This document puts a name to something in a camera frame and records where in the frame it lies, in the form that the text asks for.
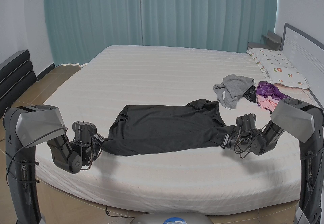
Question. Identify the blue-green curtain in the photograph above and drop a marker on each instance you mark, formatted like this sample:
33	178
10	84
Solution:
202	7
93	15

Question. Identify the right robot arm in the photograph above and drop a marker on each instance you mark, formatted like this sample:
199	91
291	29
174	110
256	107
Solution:
293	119

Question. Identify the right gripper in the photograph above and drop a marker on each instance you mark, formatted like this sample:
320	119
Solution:
231	143

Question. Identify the grey garment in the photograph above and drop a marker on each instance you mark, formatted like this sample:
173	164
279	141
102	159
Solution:
235	88

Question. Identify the bed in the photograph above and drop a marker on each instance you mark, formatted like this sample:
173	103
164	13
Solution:
151	76

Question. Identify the white printed pillow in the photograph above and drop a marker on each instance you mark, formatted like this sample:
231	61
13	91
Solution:
278	66

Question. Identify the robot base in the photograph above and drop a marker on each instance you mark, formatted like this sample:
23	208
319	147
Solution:
172	219

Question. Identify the black chest of drawers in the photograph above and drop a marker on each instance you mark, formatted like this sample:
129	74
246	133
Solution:
15	76

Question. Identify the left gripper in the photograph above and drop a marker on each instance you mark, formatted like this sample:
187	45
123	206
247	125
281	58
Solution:
95	147

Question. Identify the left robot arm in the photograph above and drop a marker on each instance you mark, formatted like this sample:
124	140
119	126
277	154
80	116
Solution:
38	121

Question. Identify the grey bedside table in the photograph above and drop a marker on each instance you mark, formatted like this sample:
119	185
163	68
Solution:
272	38

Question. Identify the black T-shirt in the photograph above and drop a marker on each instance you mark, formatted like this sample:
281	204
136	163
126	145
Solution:
164	126

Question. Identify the pile of clothes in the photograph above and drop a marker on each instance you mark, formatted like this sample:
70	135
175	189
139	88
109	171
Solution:
268	92

